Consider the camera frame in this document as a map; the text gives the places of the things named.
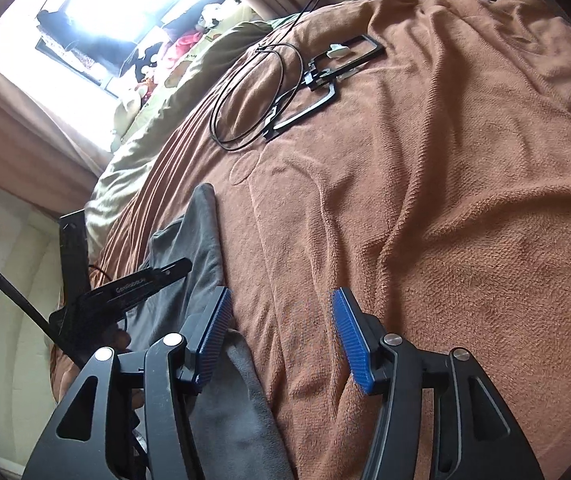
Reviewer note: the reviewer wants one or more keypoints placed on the grey t-shirt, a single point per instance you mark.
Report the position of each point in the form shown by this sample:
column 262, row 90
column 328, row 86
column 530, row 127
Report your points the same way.
column 200, row 260

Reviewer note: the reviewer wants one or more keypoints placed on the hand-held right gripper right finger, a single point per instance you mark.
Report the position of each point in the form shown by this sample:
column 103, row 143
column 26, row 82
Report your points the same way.
column 353, row 345

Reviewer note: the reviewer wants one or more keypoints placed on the brown fleece blanket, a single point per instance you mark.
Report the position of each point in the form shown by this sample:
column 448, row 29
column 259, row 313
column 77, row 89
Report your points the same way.
column 415, row 210

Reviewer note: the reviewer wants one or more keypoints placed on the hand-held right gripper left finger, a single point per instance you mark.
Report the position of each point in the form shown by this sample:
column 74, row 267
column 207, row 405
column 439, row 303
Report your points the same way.
column 213, row 335

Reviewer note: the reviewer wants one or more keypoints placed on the pile of clothes at window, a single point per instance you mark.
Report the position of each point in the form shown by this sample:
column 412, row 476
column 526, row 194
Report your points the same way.
column 180, row 45

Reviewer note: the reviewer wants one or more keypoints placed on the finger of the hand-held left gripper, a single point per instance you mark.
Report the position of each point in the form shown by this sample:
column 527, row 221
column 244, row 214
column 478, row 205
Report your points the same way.
column 158, row 274

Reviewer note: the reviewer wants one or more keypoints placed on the black metal frame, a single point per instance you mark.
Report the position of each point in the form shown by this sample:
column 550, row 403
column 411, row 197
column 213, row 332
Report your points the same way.
column 298, row 117
column 373, row 52

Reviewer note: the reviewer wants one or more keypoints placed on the large dark hanging garment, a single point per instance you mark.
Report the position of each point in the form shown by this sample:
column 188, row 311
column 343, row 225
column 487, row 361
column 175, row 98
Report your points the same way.
column 90, row 42

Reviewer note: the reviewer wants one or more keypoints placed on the cream leather headboard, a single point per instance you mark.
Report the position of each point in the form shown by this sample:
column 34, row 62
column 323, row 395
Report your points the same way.
column 10, row 360

